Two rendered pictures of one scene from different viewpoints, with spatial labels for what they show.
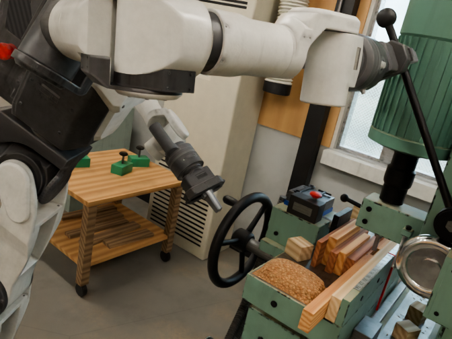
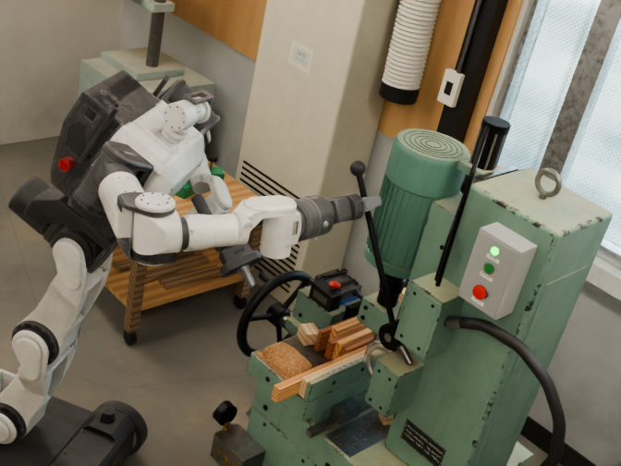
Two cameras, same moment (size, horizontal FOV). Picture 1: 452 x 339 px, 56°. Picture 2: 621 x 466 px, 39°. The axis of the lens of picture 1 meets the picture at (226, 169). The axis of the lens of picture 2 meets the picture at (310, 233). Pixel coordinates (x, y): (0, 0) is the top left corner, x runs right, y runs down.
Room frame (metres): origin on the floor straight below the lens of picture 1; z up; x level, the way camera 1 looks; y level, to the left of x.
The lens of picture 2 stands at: (-0.94, -0.36, 2.21)
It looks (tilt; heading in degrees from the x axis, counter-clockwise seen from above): 29 degrees down; 7
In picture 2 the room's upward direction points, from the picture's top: 13 degrees clockwise
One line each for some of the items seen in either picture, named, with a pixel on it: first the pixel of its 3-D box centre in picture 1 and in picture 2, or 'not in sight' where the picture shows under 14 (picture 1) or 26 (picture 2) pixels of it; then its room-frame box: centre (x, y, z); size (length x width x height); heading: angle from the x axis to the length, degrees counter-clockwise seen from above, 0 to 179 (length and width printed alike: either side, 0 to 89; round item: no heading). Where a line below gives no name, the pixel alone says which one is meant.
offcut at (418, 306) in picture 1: (417, 313); not in sight; (0.88, -0.51, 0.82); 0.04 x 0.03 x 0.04; 135
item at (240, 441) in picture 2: not in sight; (237, 452); (0.75, -0.11, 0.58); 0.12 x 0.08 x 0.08; 56
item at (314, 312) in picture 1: (360, 270); (355, 359); (0.84, -0.33, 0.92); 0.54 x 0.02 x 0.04; 146
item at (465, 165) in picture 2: not in sight; (486, 159); (0.81, -0.49, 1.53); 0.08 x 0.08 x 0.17; 56
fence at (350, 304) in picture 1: (391, 261); (392, 353); (0.90, -0.42, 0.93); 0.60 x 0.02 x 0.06; 146
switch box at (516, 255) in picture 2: not in sight; (495, 271); (0.60, -0.56, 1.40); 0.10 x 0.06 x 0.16; 56
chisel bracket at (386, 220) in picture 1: (392, 223); (386, 322); (0.88, -0.38, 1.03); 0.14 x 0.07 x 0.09; 56
